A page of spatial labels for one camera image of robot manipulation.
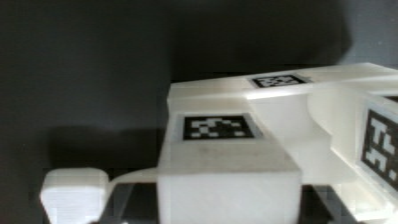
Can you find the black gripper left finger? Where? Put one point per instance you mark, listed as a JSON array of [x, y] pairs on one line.
[[131, 205]]

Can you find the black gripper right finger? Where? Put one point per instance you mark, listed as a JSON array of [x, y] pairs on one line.
[[321, 207]]

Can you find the small white part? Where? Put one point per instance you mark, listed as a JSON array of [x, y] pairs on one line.
[[227, 175]]

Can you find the white chair seat part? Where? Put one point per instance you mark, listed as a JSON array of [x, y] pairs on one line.
[[270, 95]]

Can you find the white chair leg with marker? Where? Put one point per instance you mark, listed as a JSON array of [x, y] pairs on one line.
[[357, 117]]

